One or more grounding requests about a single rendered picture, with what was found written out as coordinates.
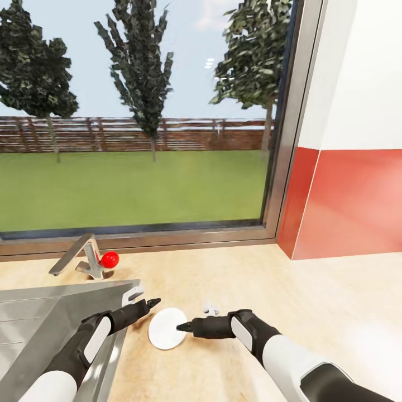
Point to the saucer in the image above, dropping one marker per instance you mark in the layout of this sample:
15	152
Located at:
162	328

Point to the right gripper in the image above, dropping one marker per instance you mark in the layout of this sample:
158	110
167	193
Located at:
202	327

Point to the drop in sink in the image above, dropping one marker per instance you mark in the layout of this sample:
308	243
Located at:
36	324

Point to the countertop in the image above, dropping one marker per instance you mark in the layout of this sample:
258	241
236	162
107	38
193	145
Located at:
304	299
375	277

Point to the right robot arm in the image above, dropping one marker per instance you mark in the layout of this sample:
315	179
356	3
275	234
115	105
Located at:
300	374

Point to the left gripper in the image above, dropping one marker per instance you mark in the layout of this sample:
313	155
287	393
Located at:
138	310

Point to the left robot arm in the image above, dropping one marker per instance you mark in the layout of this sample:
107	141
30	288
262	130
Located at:
63	377

